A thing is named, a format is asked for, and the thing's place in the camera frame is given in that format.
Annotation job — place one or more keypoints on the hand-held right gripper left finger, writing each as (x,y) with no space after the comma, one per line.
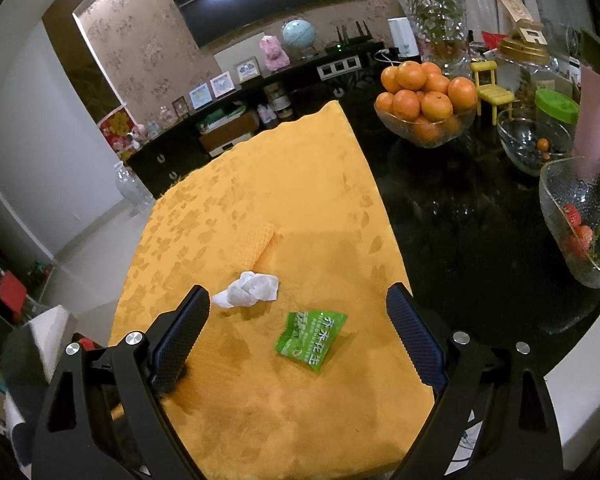
(177,345)

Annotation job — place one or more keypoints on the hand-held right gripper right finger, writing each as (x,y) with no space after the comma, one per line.
(417,335)

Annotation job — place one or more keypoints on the white tissue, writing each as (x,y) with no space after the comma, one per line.
(245,290)

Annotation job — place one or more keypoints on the green snack packet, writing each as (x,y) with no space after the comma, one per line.
(310,340)

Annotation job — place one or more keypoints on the yellow waffle cloth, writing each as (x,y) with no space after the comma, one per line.
(256,245)

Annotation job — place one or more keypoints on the large clear water bottle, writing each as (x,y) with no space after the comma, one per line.
(132,190)

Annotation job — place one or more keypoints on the black television cabinet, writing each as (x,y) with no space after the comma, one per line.
(155,160)

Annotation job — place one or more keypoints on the yellow tablecloth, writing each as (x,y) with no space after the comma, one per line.
(280,185)

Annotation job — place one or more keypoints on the red strawberry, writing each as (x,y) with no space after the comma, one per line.
(582,237)
(572,215)

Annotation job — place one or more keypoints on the glass fruit bowl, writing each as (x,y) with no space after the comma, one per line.
(405,132)

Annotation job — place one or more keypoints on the textured glass bowl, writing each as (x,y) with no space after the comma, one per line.
(560,190)

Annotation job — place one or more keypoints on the brown cardboard box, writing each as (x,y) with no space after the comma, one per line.
(230,137)

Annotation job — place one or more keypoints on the glass bowl with blueberries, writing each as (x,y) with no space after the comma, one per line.
(517,140)

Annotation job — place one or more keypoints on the small clear jar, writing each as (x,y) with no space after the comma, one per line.
(165,114)

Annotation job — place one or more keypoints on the green packets on box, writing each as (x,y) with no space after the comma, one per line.
(220,116)

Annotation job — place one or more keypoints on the bowl of oranges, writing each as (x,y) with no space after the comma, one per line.
(420,92)

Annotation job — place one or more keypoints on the yellow miniature chair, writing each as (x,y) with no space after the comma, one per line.
(490,92)

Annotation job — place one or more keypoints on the green lidded jar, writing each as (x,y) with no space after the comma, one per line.
(557,107)

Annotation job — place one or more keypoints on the glass storage jar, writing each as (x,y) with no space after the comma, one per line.
(278,97)

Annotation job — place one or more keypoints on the white socket panel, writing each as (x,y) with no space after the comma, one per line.
(340,67)

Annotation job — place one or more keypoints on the pink paper sheet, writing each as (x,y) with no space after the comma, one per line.
(595,115)

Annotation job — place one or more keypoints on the white tall appliance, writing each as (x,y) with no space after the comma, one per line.
(402,37)

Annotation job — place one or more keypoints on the black router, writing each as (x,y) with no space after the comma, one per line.
(350,42)

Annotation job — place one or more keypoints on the gold lidded glass jar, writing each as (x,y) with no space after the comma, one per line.
(522,52)

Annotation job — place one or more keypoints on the pink plush toy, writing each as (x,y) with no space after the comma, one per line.
(274,54)

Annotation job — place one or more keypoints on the cut glass vase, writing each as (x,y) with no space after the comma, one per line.
(440,20)

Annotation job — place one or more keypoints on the light blue globe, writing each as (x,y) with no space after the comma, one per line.
(299,36)

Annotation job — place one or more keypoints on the wooden sign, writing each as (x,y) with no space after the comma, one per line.
(517,7)

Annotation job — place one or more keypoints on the small dark picture frame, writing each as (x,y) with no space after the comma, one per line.
(180,106)

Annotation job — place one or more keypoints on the white picture frame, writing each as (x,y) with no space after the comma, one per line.
(200,96)
(222,84)
(247,69)

